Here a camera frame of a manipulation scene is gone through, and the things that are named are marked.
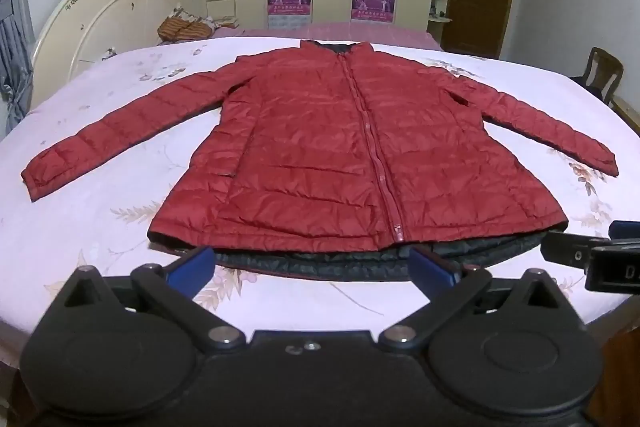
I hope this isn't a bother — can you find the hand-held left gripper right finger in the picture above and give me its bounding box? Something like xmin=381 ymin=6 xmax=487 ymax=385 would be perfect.
xmin=378 ymin=247 xmax=568 ymax=351

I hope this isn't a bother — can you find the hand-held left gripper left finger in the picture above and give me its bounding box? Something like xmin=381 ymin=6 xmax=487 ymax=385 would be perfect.
xmin=62 ymin=247 xmax=246 ymax=351

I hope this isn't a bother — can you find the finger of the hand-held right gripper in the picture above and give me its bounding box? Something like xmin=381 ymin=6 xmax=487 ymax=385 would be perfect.
xmin=541 ymin=232 xmax=608 ymax=270
xmin=609 ymin=221 xmax=640 ymax=240

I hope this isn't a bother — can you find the red puffer jacket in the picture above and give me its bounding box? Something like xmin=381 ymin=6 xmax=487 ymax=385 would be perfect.
xmin=21 ymin=39 xmax=620 ymax=283

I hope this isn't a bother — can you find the floral white bed sheet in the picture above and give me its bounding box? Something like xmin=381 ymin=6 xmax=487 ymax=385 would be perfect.
xmin=0 ymin=36 xmax=640 ymax=344

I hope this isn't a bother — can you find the wooden furniture edge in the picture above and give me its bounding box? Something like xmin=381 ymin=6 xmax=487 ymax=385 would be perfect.
xmin=612 ymin=97 xmax=640 ymax=134

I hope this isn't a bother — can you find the wooden chair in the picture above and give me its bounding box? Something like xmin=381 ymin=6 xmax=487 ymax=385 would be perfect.
xmin=570 ymin=47 xmax=625 ymax=104

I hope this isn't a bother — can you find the orange striped cloth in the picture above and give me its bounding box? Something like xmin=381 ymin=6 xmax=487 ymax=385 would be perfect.
xmin=157 ymin=9 xmax=217 ymax=42

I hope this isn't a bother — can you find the pink bedspread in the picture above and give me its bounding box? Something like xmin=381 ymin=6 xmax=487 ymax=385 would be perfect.
xmin=207 ymin=21 xmax=445 ymax=54

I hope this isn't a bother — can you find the cream round headboard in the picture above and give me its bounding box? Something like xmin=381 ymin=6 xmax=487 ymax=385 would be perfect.
xmin=31 ymin=0 xmax=201 ymax=108

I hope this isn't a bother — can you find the blue-grey curtain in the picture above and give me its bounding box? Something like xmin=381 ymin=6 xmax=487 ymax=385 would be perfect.
xmin=0 ymin=0 xmax=37 ymax=144

